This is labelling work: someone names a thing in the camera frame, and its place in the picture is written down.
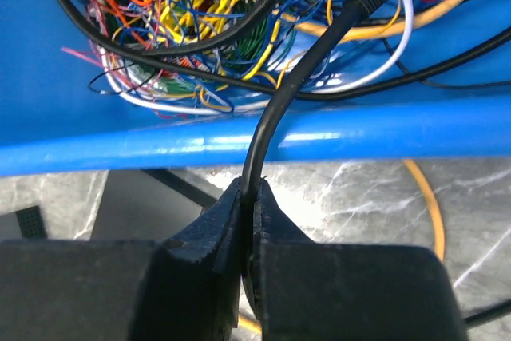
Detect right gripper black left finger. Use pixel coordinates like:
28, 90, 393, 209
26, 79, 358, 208
1, 183, 240, 340

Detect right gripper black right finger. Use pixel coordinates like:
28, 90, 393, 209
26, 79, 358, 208
247, 181, 467, 340

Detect orange ethernet cable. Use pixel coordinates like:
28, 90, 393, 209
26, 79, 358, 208
238, 159, 446, 336

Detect black network switch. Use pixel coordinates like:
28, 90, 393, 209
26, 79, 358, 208
1, 169, 222, 240

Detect black ethernet cable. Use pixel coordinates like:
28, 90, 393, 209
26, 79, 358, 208
240, 0, 511, 328

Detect blue plastic bin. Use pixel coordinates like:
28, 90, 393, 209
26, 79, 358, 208
1, 0, 510, 176

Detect tangled cables in bin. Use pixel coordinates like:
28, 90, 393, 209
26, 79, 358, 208
35, 0, 511, 118

